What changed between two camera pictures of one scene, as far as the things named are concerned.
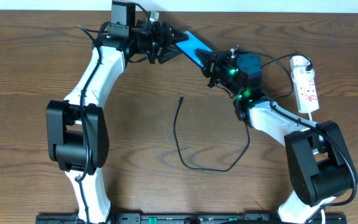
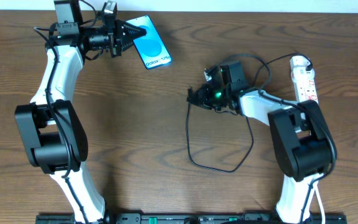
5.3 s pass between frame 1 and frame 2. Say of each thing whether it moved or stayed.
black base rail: stayed
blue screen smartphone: moved
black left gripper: moved
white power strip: stayed
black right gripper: moved
